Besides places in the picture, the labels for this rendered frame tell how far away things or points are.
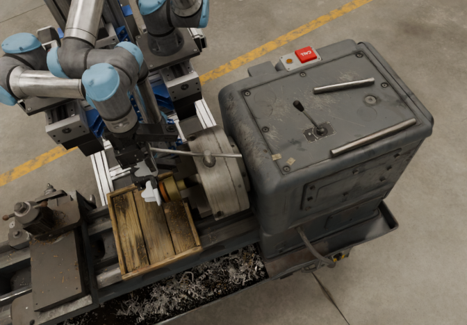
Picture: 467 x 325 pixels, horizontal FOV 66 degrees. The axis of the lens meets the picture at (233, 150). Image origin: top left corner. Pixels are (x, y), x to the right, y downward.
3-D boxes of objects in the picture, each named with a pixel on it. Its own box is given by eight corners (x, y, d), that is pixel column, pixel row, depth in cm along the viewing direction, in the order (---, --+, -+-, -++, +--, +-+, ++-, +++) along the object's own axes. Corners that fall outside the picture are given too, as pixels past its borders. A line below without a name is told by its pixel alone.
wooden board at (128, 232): (178, 173, 154) (176, 168, 150) (203, 251, 135) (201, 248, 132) (109, 197, 150) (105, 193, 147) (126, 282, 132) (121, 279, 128)
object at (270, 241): (322, 182, 240) (345, 97, 167) (359, 248, 216) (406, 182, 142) (238, 214, 234) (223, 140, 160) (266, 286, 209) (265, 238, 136)
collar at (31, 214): (38, 198, 124) (34, 194, 121) (40, 218, 120) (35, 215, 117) (15, 206, 123) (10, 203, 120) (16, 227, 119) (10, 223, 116)
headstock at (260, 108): (345, 97, 167) (363, 29, 134) (406, 183, 142) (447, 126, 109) (224, 140, 160) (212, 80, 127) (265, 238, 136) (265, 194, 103)
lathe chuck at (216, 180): (211, 144, 148) (206, 112, 118) (239, 217, 138) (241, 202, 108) (190, 152, 147) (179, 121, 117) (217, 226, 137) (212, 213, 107)
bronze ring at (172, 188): (178, 166, 125) (153, 176, 124) (186, 189, 120) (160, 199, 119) (184, 178, 133) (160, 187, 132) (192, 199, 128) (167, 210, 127)
